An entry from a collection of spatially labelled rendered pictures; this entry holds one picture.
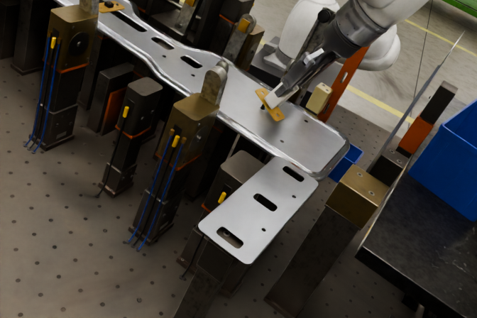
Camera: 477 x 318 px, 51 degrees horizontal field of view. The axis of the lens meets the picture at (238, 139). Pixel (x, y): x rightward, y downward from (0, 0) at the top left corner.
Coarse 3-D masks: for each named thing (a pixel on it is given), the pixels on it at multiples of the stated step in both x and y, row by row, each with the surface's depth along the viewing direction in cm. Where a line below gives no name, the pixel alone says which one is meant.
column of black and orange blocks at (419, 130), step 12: (444, 84) 104; (432, 96) 105; (444, 96) 103; (432, 108) 106; (444, 108) 104; (420, 120) 107; (432, 120) 106; (408, 132) 110; (420, 132) 108; (408, 144) 111; (420, 144) 109; (408, 156) 112
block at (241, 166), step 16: (240, 160) 95; (256, 160) 97; (224, 176) 92; (240, 176) 92; (208, 192) 96; (224, 192) 93; (208, 208) 96; (192, 240) 103; (192, 256) 103; (192, 272) 105
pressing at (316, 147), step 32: (64, 0) 117; (128, 0) 129; (128, 32) 116; (160, 32) 121; (160, 64) 109; (224, 96) 108; (256, 96) 114; (256, 128) 103; (288, 128) 107; (320, 128) 112; (288, 160) 98; (320, 160) 102
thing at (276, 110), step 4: (264, 88) 111; (256, 92) 108; (260, 92) 109; (264, 92) 110; (260, 96) 108; (264, 96) 109; (264, 100) 108; (264, 104) 108; (268, 108) 108; (276, 108) 109; (272, 112) 108; (276, 112) 109; (280, 112) 110; (272, 116) 107; (276, 116) 108; (280, 116) 109; (284, 116) 110; (276, 120) 107
